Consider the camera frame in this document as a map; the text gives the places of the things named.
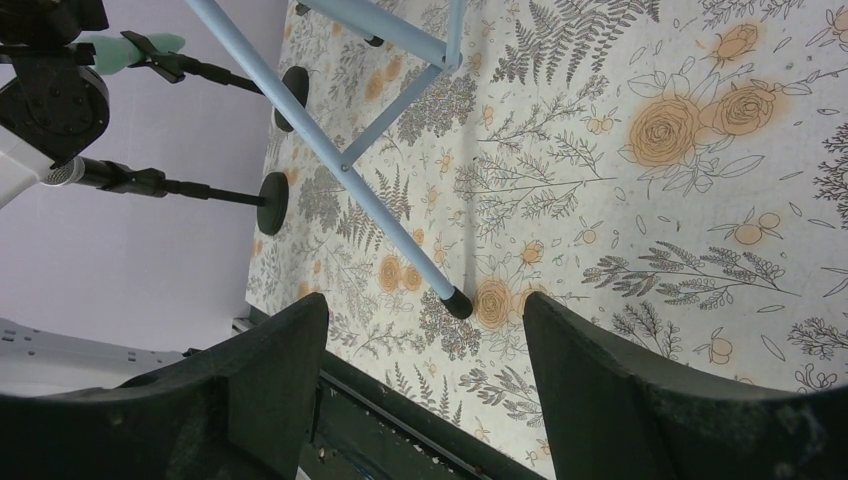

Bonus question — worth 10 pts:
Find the black microphone stand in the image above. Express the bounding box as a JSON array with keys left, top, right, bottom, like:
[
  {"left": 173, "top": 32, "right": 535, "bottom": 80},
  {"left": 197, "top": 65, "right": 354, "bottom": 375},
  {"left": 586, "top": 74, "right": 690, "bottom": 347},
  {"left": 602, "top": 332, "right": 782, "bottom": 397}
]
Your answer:
[
  {"left": 121, "top": 30, "right": 310, "bottom": 107},
  {"left": 101, "top": 161, "right": 289, "bottom": 236}
]

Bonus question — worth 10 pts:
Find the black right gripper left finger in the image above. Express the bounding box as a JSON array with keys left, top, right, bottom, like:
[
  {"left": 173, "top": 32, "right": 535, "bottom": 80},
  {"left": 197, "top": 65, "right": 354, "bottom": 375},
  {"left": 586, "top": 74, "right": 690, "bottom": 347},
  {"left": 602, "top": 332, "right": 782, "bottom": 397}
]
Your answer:
[{"left": 1, "top": 293, "right": 329, "bottom": 479}]

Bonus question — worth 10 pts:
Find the black near microphone stand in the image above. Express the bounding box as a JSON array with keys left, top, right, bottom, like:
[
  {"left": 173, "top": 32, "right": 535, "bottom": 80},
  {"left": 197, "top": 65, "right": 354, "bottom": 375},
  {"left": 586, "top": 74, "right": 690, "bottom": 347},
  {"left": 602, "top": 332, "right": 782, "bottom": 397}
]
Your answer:
[{"left": 101, "top": 161, "right": 289, "bottom": 236}]

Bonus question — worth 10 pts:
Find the black silver microphone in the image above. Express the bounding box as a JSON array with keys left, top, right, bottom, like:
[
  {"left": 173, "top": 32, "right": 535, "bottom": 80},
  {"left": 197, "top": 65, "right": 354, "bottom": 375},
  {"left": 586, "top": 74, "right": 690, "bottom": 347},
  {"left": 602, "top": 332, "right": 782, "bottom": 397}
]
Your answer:
[{"left": 40, "top": 156, "right": 114, "bottom": 188}]

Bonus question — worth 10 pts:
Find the light blue music stand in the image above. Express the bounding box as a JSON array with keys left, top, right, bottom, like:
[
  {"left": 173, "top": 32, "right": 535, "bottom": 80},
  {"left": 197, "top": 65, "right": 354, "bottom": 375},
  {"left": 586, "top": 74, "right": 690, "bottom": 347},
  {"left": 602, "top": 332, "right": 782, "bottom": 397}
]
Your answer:
[{"left": 185, "top": 0, "right": 475, "bottom": 321}]

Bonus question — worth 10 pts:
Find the black far microphone stand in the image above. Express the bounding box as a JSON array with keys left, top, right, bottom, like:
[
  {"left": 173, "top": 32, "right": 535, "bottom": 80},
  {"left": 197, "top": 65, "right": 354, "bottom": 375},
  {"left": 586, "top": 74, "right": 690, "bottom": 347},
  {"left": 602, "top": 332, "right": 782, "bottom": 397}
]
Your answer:
[{"left": 121, "top": 30, "right": 310, "bottom": 107}]

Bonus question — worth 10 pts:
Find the floral patterned table mat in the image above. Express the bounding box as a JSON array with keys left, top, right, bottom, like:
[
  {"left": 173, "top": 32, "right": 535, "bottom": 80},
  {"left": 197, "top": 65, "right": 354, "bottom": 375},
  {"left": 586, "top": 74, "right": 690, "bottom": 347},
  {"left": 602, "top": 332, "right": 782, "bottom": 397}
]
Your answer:
[{"left": 246, "top": 1, "right": 847, "bottom": 478}]

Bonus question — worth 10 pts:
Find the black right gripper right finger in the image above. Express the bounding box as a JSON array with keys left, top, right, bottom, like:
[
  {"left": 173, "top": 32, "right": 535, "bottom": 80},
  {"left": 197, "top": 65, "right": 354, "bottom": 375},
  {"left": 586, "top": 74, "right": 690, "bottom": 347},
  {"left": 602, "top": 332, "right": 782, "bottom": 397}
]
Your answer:
[{"left": 523, "top": 292, "right": 847, "bottom": 479}]

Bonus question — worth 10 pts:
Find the mint green microphone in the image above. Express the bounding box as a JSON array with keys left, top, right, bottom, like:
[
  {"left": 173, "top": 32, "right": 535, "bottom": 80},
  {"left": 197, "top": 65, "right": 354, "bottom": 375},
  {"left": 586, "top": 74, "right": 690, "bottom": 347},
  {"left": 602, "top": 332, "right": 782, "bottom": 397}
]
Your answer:
[{"left": 79, "top": 33, "right": 186, "bottom": 76}]

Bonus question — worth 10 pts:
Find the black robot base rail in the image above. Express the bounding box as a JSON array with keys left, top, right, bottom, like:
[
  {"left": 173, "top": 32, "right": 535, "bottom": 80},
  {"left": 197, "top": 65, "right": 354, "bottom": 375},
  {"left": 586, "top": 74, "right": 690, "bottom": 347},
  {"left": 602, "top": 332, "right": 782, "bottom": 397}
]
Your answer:
[{"left": 231, "top": 307, "right": 545, "bottom": 480}]

